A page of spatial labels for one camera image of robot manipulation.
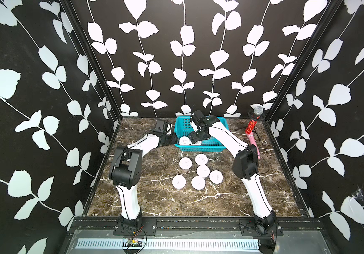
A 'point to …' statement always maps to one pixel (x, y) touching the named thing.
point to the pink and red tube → (248, 130)
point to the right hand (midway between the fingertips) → (194, 135)
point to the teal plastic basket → (183, 127)
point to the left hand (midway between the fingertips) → (178, 136)
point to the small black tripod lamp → (257, 114)
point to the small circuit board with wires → (133, 243)
